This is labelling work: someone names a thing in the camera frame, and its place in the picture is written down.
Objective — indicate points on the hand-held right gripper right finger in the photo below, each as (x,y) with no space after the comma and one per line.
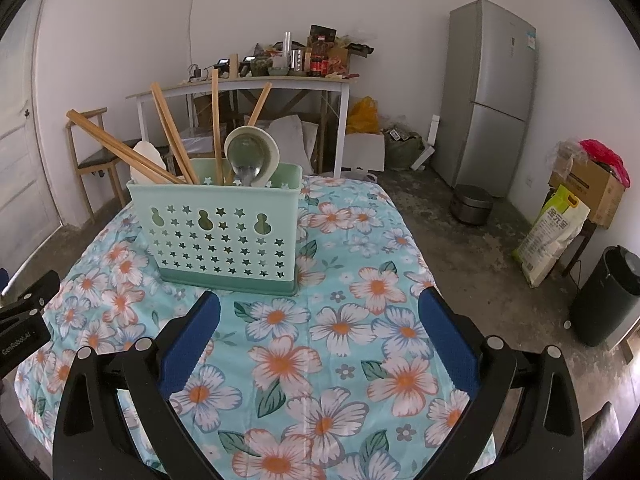
(447,342)

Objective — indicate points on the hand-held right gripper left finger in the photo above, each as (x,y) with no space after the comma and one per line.
(192,340)

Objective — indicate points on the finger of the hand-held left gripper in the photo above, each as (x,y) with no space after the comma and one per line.
(30,297)

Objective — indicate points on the green star-perforated utensil holder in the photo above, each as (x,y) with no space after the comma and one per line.
(215,240)

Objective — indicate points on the white ceramic spoon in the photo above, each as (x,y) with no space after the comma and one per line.
(150,152)
(274,152)

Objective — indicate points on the metal spoon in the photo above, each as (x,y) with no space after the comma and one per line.
(247,157)

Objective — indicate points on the bundle of wooden chopsticks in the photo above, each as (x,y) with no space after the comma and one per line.
(172,130)

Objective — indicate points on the floral blue tablecloth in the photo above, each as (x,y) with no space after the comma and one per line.
(340,280)

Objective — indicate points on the white panel door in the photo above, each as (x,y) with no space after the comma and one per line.
(25,160)

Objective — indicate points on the grey rice cooker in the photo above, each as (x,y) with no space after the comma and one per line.
(472,205)

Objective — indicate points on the printed rice bag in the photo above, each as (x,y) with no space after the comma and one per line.
(547,240)

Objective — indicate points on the wooden chair with dark seat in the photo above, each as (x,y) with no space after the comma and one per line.
(100,157)

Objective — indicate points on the black trash bin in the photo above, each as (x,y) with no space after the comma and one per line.
(605,295)

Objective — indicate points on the green sack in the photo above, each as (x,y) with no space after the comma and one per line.
(402,152)

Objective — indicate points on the silver flat box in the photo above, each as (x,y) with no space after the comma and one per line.
(200,142)

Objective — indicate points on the white box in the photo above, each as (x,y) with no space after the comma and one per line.
(365,152)

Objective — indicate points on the large cardboard box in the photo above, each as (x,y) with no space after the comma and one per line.
(585,187)

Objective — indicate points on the white board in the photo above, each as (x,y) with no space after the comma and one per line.
(434,130)

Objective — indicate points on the white sack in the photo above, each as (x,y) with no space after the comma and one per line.
(295,140)

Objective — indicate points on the yellow plastic bag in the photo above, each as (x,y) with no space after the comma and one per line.
(362,117)

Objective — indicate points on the red plastic bag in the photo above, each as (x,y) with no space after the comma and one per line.
(602,152)

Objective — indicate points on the grey refrigerator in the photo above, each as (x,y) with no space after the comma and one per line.
(485,100)

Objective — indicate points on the black device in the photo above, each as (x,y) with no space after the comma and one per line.
(222,67)

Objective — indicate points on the white-legged wooden-top table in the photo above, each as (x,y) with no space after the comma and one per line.
(300,84)

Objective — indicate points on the wooden block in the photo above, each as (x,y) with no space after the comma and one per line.
(233,65)

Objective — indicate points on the green bowl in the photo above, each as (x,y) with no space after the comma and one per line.
(279,71)

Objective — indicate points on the perforated metal holder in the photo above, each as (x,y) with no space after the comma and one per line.
(298,60)

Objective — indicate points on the cola bottle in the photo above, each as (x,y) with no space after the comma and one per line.
(320,66)

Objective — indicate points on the small cardboard box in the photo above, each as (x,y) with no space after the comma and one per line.
(340,57)

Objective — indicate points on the clear plastic tube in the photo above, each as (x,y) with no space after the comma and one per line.
(287,45)

